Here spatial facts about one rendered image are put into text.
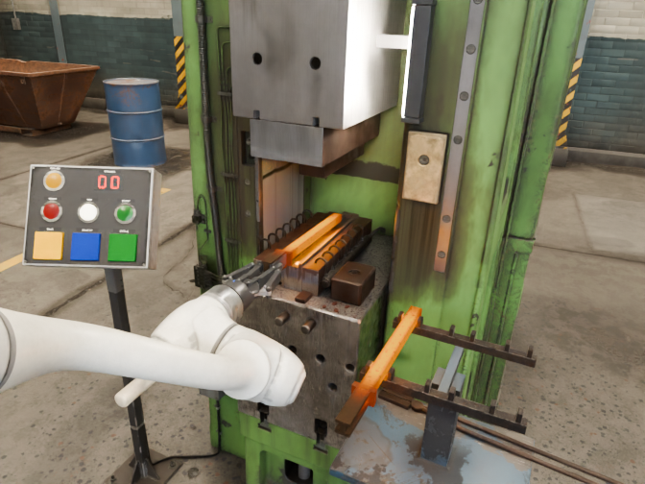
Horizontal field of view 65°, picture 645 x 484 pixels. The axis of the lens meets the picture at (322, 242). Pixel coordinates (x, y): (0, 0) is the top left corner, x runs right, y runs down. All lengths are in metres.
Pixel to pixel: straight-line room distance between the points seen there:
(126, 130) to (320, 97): 4.78
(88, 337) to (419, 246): 0.89
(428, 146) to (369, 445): 0.71
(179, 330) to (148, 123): 5.00
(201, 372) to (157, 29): 8.13
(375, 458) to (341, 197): 0.90
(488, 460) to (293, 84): 0.96
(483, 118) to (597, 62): 5.90
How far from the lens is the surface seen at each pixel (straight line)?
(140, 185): 1.49
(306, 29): 1.19
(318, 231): 1.43
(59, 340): 0.68
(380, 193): 1.71
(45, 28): 10.25
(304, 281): 1.36
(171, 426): 2.35
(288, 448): 1.67
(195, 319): 0.97
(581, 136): 7.23
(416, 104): 1.22
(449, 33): 1.24
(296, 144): 1.24
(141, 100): 5.81
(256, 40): 1.26
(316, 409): 1.50
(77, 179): 1.56
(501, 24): 1.23
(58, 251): 1.54
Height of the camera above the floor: 1.60
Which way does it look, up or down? 24 degrees down
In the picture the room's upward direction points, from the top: 2 degrees clockwise
